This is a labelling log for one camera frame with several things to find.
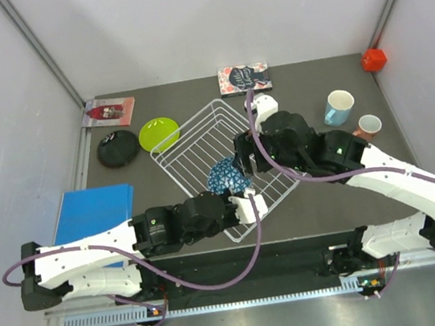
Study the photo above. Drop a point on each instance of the pink cover book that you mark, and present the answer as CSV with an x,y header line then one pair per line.
x,y
108,112

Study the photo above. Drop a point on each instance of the lime green plate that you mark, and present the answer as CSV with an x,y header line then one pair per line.
x,y
159,134

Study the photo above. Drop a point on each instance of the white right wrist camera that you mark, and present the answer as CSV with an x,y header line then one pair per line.
x,y
263,106

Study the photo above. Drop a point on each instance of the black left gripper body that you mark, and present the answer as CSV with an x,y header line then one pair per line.
x,y
230,219

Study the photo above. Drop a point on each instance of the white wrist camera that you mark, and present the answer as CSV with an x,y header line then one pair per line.
x,y
263,106
250,206

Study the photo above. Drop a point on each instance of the red cube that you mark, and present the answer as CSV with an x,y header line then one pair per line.
x,y
373,60

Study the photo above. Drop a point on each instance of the light blue mug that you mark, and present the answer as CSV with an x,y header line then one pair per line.
x,y
338,107

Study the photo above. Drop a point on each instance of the white wire dish rack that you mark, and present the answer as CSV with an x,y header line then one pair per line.
x,y
203,141

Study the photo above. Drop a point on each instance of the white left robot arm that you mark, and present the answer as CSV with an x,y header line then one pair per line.
x,y
85,267

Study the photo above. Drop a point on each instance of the salmon pink mug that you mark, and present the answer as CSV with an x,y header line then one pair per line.
x,y
368,126

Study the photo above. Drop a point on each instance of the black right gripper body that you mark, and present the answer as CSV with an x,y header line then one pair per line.
x,y
247,146

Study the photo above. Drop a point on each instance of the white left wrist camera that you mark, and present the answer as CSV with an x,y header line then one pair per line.
x,y
250,206

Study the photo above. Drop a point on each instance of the blue foam pad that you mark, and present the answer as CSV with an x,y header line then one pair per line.
x,y
92,211

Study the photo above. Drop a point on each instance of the floral Little Women book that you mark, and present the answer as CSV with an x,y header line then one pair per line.
x,y
237,80

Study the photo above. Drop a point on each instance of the grey slotted cable duct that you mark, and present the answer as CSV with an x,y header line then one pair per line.
x,y
141,314

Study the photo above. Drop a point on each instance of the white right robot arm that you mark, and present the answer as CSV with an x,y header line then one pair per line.
x,y
286,142

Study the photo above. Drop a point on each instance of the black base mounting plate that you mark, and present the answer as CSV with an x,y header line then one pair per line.
x,y
322,255

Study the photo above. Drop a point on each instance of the red patterned white bowl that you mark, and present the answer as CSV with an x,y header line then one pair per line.
x,y
223,177

